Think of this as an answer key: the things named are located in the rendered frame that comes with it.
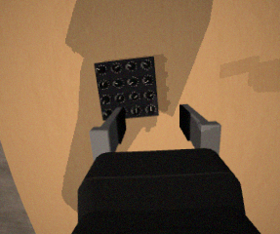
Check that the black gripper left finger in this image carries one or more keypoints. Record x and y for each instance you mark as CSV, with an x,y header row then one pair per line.
x,y
107,137

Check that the black knob box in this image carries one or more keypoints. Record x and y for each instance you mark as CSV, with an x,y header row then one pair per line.
x,y
113,84

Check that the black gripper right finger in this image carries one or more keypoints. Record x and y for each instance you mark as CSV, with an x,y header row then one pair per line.
x,y
201,132

